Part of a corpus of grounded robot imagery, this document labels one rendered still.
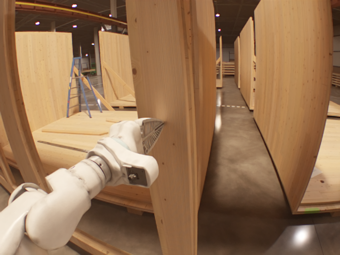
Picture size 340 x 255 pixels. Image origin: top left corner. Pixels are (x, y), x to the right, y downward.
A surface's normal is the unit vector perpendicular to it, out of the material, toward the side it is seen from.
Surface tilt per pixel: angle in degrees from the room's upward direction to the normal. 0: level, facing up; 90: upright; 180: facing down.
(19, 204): 3
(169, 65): 90
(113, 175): 90
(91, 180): 69
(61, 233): 91
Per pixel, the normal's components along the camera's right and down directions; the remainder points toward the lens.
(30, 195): -0.02, -0.98
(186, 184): -0.37, 0.33
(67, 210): 0.96, -0.10
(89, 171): 0.58, -0.65
